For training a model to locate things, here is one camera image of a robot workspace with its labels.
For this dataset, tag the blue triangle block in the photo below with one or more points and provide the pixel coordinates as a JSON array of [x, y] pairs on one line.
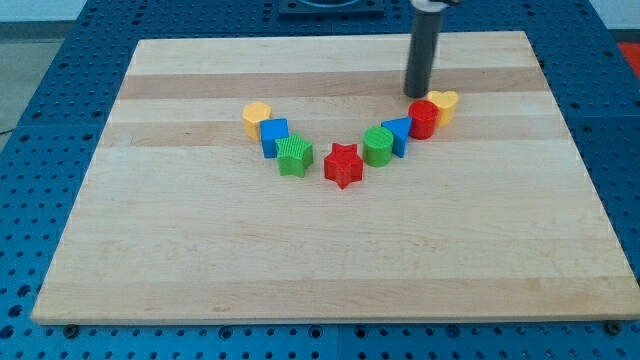
[[400, 128]]

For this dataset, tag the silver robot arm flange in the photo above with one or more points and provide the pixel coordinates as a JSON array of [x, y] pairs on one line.
[[433, 5]]

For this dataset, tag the red star block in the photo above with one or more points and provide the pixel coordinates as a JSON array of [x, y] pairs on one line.
[[343, 165]]

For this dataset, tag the green star block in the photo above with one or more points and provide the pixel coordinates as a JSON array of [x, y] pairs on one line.
[[294, 155]]

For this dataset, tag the green cylinder block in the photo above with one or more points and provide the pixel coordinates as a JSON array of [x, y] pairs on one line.
[[378, 143]]

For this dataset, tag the blue cube block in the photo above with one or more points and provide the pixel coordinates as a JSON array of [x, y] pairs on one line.
[[270, 131]]

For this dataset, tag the yellow hexagon block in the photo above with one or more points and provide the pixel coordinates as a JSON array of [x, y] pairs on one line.
[[252, 115]]

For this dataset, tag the red cylinder block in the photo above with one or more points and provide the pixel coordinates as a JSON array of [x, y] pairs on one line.
[[424, 115]]

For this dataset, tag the wooden board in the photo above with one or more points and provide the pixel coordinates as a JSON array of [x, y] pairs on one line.
[[180, 219]]

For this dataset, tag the yellow heart block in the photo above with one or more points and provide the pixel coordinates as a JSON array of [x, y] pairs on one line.
[[446, 102]]

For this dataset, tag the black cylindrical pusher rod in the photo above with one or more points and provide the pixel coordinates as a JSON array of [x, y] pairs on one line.
[[423, 43]]

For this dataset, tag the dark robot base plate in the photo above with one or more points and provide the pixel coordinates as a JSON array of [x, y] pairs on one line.
[[289, 9]]

